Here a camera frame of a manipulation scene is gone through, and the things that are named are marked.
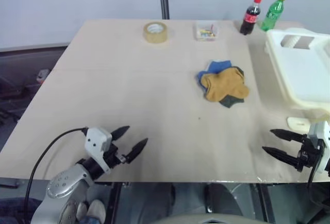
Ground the cola bottle with red cap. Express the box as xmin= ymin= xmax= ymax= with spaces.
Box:
xmin=239 ymin=0 xmax=262 ymax=36

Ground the clear packing tape roll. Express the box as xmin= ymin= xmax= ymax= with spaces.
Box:
xmin=143 ymin=22 xmax=172 ymax=44

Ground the dark green cloth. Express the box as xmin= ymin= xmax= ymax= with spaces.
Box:
xmin=218 ymin=66 xmax=245 ymax=110

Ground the mustard yellow cloth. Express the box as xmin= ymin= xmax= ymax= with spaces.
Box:
xmin=200 ymin=65 xmax=251 ymax=104

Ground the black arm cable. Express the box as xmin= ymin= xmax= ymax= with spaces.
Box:
xmin=306 ymin=157 xmax=320 ymax=192
xmin=25 ymin=127 xmax=88 ymax=216

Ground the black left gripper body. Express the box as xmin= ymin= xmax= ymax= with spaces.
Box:
xmin=103 ymin=143 xmax=129 ymax=169

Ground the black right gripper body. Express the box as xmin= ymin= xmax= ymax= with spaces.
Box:
xmin=295 ymin=133 xmax=324 ymax=173

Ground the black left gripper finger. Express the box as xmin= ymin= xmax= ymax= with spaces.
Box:
xmin=125 ymin=137 xmax=149 ymax=164
xmin=111 ymin=125 xmax=130 ymax=141

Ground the green bottle with yellow cap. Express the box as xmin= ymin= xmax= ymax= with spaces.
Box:
xmin=260 ymin=0 xmax=287 ymax=32

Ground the blue cloth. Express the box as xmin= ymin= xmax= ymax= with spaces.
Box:
xmin=197 ymin=59 xmax=233 ymax=91

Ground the small orange and grey object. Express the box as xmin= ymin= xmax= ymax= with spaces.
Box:
xmin=37 ymin=68 xmax=51 ymax=83

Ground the clear box of coloured pins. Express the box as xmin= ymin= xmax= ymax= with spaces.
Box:
xmin=193 ymin=20 xmax=220 ymax=42

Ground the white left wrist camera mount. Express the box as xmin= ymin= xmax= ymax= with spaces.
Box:
xmin=84 ymin=127 xmax=113 ymax=175

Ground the white plastic tray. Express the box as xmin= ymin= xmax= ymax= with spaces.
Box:
xmin=264 ymin=27 xmax=330 ymax=112

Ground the pale rounded shoe tip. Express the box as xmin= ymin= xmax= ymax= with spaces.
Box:
xmin=86 ymin=199 xmax=107 ymax=222
xmin=76 ymin=201 xmax=88 ymax=221

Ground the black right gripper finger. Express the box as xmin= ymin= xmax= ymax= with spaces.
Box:
xmin=261 ymin=146 xmax=301 ymax=169
xmin=269 ymin=128 xmax=308 ymax=143

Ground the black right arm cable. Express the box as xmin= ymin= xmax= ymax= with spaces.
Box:
xmin=306 ymin=157 xmax=320 ymax=192

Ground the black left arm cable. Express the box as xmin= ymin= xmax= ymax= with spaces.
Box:
xmin=25 ymin=127 xmax=88 ymax=216

